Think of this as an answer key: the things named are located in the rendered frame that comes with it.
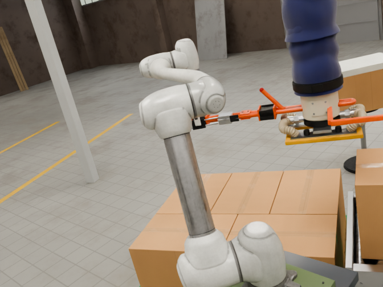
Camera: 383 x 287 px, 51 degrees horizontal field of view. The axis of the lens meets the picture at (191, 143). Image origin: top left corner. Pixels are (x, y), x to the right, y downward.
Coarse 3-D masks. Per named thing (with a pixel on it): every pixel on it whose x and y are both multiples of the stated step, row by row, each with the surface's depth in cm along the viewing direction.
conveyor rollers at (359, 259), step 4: (356, 208) 234; (356, 212) 230; (356, 216) 226; (356, 220) 223; (356, 224) 220; (356, 228) 216; (356, 232) 213; (356, 236) 210; (356, 240) 207; (356, 244) 204; (356, 248) 202; (356, 252) 199; (360, 252) 197; (356, 256) 196; (360, 256) 195; (356, 260) 194; (360, 260) 192; (364, 260) 192; (376, 260) 191; (380, 260) 189; (376, 264) 189; (380, 264) 187
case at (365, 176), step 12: (360, 156) 204; (372, 156) 202; (360, 168) 193; (372, 168) 190; (360, 180) 182; (372, 180) 180; (360, 192) 180; (372, 192) 178; (360, 204) 182; (372, 204) 180; (360, 216) 185; (372, 216) 182; (360, 228) 187; (372, 228) 185; (360, 240) 189; (372, 240) 187; (372, 252) 189
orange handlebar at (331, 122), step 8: (344, 104) 185; (352, 104) 184; (240, 112) 206; (248, 112) 201; (256, 112) 200; (280, 112) 195; (288, 112) 194; (328, 112) 176; (208, 120) 208; (216, 120) 206; (328, 120) 168; (336, 120) 165; (344, 120) 164; (352, 120) 163; (360, 120) 162; (368, 120) 161; (376, 120) 160
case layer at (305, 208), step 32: (224, 192) 287; (256, 192) 277; (288, 192) 268; (320, 192) 259; (160, 224) 265; (224, 224) 248; (288, 224) 233; (320, 224) 227; (160, 256) 240; (320, 256) 202
